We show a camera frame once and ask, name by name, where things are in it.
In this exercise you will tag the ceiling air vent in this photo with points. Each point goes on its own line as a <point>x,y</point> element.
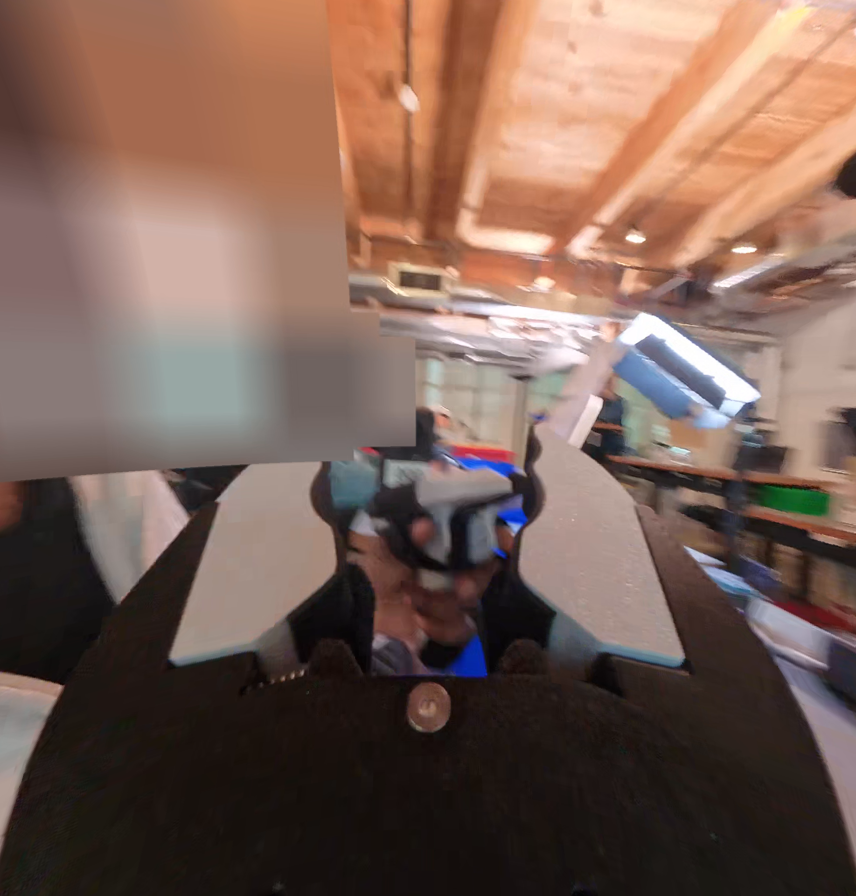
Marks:
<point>419,278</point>

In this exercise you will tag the green plastic bin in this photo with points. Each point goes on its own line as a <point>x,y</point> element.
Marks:
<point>791,500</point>

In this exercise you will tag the wooden workshop desk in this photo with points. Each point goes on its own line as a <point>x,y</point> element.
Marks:
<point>679,467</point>

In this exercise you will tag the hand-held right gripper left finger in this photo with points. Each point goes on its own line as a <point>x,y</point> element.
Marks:
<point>260,560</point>

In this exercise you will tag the white panel studio light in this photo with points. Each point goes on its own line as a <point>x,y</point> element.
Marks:
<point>679,357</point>

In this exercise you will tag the person's left hand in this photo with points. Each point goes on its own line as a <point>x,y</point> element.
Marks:
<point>435,616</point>

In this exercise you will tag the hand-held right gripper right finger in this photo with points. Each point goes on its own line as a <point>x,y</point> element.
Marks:
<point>596,560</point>

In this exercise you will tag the dark cloth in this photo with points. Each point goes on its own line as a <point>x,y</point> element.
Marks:
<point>43,581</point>

